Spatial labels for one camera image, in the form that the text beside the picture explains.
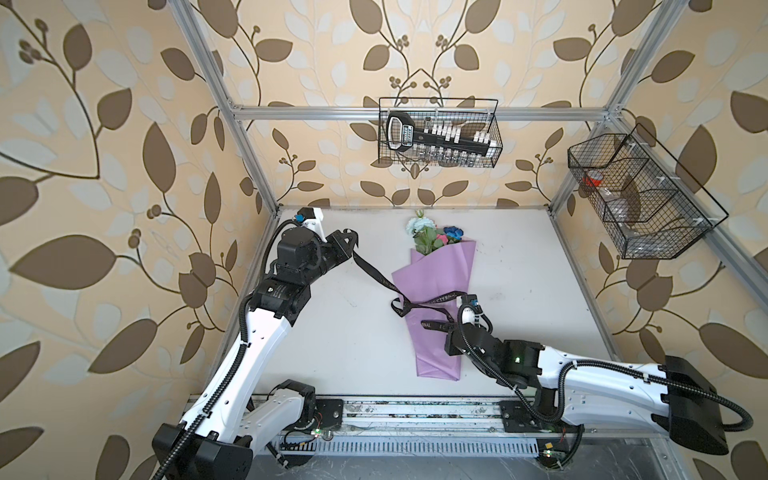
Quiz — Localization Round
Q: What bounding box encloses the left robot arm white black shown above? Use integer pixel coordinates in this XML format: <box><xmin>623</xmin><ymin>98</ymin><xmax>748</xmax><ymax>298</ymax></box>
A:
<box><xmin>152</xmin><ymin>221</ymin><xmax>359</xmax><ymax>479</ymax></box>

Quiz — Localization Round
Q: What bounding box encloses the pale green fake flower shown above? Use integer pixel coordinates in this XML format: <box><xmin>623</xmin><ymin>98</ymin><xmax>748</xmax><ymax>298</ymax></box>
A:
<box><xmin>406</xmin><ymin>210</ymin><xmax>436</xmax><ymax>237</ymax></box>

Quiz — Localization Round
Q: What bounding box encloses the right black wire basket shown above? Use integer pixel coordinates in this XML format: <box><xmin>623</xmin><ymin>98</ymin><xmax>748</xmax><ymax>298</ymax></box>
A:
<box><xmin>567</xmin><ymin>124</ymin><xmax>729</xmax><ymax>260</ymax></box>

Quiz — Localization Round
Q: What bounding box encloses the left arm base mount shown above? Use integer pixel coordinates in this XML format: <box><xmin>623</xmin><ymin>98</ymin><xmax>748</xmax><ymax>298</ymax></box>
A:
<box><xmin>283</xmin><ymin>397</ymin><xmax>345</xmax><ymax>434</ymax></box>

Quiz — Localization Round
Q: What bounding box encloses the back black wire basket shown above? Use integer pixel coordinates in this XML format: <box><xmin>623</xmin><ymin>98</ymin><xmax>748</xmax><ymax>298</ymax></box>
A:
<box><xmin>377</xmin><ymin>96</ymin><xmax>504</xmax><ymax>169</ymax></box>

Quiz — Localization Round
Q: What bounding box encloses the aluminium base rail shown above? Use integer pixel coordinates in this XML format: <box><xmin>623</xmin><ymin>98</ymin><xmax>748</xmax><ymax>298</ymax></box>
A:
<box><xmin>179</xmin><ymin>395</ymin><xmax>673</xmax><ymax>439</ymax></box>

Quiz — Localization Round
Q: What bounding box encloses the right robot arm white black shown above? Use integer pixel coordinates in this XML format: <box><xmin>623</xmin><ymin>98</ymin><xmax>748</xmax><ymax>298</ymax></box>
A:
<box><xmin>440</xmin><ymin>322</ymin><xmax>754</xmax><ymax>455</ymax></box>

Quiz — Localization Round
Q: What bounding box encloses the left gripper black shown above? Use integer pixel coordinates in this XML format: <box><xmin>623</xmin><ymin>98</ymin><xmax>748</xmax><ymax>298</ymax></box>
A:
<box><xmin>297</xmin><ymin>228</ymin><xmax>355</xmax><ymax>288</ymax></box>

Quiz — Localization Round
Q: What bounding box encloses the black socket tool set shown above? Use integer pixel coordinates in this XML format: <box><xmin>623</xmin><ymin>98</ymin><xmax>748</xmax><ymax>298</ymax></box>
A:
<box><xmin>378</xmin><ymin>110</ymin><xmax>503</xmax><ymax>159</ymax></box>

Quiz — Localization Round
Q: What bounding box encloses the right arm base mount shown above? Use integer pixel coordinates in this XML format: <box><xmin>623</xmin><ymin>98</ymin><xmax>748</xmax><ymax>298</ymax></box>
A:
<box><xmin>498</xmin><ymin>400</ymin><xmax>579</xmax><ymax>435</ymax></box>

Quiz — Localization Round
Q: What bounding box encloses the black wire basket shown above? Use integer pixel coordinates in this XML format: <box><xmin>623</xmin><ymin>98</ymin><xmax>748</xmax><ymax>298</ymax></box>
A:
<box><xmin>567</xmin><ymin>124</ymin><xmax>729</xmax><ymax>260</ymax></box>
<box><xmin>377</xmin><ymin>96</ymin><xmax>504</xmax><ymax>169</ymax></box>

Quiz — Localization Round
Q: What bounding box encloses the blue fake rose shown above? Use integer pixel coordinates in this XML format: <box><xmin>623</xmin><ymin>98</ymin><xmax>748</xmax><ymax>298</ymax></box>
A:
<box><xmin>443</xmin><ymin>226</ymin><xmax>464</xmax><ymax>244</ymax></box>

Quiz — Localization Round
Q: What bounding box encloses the pink purple wrapping paper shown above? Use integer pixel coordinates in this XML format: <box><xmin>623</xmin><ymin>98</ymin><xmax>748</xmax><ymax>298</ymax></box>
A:
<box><xmin>391</xmin><ymin>239</ymin><xmax>478</xmax><ymax>382</ymax></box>

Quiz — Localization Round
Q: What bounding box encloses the red capped clear bottle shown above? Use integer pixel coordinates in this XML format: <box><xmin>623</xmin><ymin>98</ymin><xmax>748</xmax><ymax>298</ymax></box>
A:
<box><xmin>579</xmin><ymin>170</ymin><xmax>641</xmax><ymax>224</ymax></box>

